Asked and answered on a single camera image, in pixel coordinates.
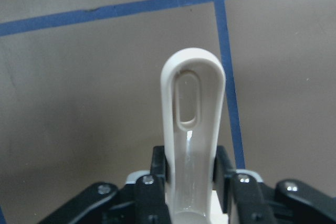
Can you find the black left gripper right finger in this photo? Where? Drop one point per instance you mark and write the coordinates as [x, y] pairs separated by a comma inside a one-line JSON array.
[[239, 194]]

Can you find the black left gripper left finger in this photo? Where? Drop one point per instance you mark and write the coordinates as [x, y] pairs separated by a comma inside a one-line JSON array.
[[150, 205]]

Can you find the grey plastic dustpan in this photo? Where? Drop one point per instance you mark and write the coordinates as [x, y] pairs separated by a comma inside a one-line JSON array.
[[193, 85]]

